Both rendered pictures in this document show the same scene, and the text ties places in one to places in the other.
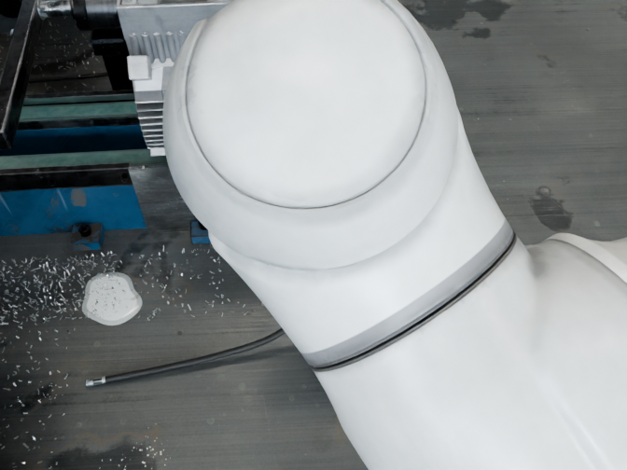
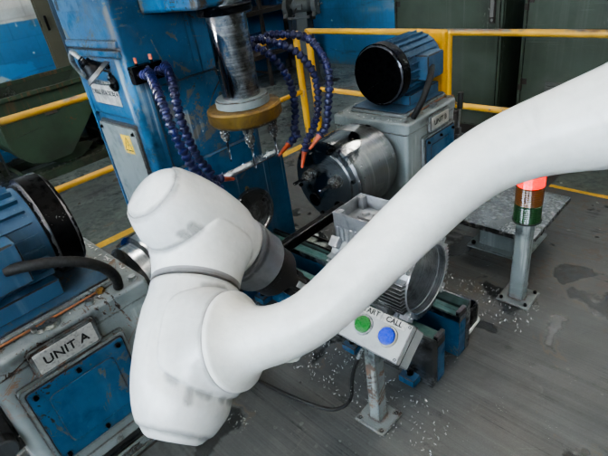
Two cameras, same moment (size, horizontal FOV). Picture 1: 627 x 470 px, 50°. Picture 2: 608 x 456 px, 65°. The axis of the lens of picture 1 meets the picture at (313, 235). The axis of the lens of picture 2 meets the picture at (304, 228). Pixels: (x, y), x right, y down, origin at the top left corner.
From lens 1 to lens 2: 0.49 m
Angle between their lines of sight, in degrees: 45
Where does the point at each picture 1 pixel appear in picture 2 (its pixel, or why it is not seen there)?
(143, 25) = (341, 223)
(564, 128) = not seen: outside the picture
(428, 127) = (159, 207)
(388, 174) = (146, 215)
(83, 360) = not seen: hidden behind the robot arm
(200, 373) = (290, 404)
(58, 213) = not seen: hidden behind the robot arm
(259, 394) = (304, 432)
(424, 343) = (156, 281)
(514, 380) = (161, 302)
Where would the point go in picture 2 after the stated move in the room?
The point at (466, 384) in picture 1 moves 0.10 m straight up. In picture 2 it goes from (153, 297) to (122, 213)
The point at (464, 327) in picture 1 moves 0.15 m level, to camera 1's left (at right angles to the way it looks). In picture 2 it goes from (165, 281) to (111, 236)
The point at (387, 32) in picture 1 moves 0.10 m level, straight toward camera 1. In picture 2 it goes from (168, 184) to (71, 218)
